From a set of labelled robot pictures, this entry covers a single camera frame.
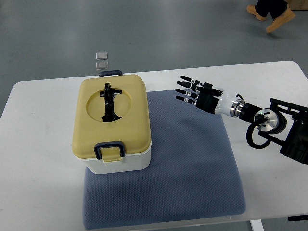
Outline tan boot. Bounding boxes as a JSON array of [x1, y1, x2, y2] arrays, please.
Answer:
[[246, 4, 267, 21], [266, 7, 295, 33]]

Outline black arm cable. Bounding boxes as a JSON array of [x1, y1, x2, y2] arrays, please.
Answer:
[[245, 122, 272, 149]]

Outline black table control panel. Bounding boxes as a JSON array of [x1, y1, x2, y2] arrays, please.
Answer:
[[288, 215, 308, 222]]

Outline white storage box base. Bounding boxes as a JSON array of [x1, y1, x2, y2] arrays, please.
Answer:
[[77, 144, 152, 174]]

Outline white table leg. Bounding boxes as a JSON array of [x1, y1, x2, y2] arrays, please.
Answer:
[[250, 219, 264, 231]]

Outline yellow box lid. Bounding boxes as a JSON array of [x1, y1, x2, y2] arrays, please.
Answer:
[[72, 75, 151, 160]]

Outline upper metal floor plate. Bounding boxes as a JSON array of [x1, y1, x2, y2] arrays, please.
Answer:
[[95, 51, 108, 60]]

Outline dark blue latch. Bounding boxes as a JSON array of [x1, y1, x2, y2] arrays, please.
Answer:
[[94, 141, 126, 160], [99, 70, 123, 77]]

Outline black lid handle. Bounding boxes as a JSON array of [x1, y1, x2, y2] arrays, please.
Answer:
[[100, 83, 123, 122]]

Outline dark blue rear latch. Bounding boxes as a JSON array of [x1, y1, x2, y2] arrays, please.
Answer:
[[99, 70, 123, 77]]

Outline tan right boot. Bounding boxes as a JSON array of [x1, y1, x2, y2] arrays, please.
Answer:
[[266, 7, 295, 33]]

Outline cardboard box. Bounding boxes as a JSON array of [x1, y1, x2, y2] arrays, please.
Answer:
[[287, 0, 308, 11]]

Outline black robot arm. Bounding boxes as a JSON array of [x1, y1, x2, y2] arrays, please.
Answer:
[[176, 76, 308, 164]]

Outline dark blue front latch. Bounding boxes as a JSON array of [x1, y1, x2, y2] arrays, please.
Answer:
[[94, 141, 126, 160]]

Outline black trouser legs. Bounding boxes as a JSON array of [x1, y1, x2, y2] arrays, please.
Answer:
[[255, 0, 288, 19]]

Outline tan left boot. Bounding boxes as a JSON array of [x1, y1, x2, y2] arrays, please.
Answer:
[[246, 4, 267, 21]]

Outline blue grey fabric mat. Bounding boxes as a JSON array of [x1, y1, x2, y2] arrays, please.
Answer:
[[83, 90, 246, 230]]

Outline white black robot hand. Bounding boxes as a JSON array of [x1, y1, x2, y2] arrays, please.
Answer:
[[175, 76, 235, 117]]

